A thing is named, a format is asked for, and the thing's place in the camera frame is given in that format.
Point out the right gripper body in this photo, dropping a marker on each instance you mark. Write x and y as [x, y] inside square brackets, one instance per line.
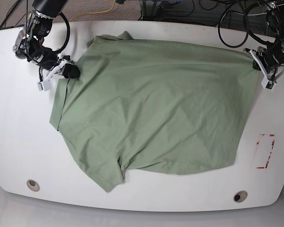
[53, 67]

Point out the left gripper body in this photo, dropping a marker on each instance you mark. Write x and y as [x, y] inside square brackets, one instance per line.
[271, 67]

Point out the green polo t-shirt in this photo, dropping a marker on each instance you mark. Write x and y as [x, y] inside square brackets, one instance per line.
[160, 106]

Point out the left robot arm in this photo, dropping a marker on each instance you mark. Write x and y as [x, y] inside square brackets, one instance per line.
[274, 21]

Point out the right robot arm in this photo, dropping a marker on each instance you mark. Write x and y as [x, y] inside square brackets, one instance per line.
[29, 43]

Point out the red tape rectangle marking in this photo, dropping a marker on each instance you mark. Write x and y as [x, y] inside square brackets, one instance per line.
[264, 149]

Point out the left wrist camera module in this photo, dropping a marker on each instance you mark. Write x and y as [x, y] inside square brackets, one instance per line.
[267, 84]

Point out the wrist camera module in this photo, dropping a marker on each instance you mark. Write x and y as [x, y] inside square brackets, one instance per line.
[44, 85]
[267, 84]

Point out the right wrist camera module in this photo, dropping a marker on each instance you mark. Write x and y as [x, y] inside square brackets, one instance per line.
[44, 85]

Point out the left table cable grommet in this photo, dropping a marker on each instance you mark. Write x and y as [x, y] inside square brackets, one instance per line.
[33, 185]

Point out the table cable grommet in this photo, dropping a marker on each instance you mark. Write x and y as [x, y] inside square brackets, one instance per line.
[240, 196]
[33, 185]

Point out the right table cable grommet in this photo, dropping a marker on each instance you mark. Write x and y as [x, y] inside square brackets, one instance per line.
[240, 196]

